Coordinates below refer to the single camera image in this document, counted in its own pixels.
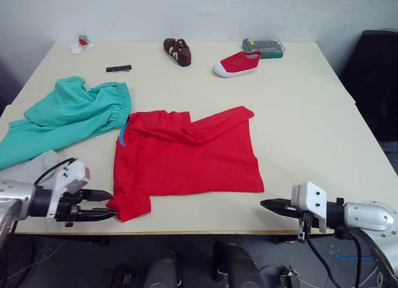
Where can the grey sock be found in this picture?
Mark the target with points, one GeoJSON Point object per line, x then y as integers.
{"type": "Point", "coordinates": [31, 168]}

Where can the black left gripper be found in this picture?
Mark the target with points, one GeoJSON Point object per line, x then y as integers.
{"type": "Point", "coordinates": [66, 211]}

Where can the red canvas shoe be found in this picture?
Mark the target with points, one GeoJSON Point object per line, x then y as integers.
{"type": "Point", "coordinates": [236, 64]}

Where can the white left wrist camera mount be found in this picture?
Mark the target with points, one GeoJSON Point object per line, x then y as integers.
{"type": "Point", "coordinates": [73, 174]}

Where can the black bit holder strip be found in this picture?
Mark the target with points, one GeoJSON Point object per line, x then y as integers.
{"type": "Point", "coordinates": [119, 68]}

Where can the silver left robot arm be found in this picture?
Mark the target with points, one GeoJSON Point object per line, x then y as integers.
{"type": "Point", "coordinates": [15, 197]}

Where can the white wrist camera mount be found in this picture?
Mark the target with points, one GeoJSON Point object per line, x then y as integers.
{"type": "Point", "coordinates": [73, 174]}
{"type": "Point", "coordinates": [309, 196]}

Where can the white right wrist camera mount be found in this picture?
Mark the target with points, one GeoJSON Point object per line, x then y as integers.
{"type": "Point", "coordinates": [309, 196]}

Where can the brown striped shoe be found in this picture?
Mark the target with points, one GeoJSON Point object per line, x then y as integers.
{"type": "Point", "coordinates": [178, 51]}

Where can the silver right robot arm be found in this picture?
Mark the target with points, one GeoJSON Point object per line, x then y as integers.
{"type": "Point", "coordinates": [370, 215]}

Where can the black office chair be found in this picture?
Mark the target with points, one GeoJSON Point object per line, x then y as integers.
{"type": "Point", "coordinates": [373, 82]}

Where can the small red green packet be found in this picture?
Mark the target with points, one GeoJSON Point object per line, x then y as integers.
{"type": "Point", "coordinates": [83, 39]}

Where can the green shorts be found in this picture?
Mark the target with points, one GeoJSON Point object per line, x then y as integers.
{"type": "Point", "coordinates": [68, 117]}

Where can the green screwdriver bit case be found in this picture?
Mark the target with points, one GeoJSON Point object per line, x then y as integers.
{"type": "Point", "coordinates": [264, 47]}

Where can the dark rounded grey shape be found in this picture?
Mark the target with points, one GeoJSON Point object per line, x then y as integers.
{"type": "Point", "coordinates": [239, 266]}
{"type": "Point", "coordinates": [161, 271]}

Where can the red t-shirt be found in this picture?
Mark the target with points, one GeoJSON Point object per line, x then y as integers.
{"type": "Point", "coordinates": [186, 157]}

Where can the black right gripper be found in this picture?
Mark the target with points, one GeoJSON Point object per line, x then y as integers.
{"type": "Point", "coordinates": [303, 218]}

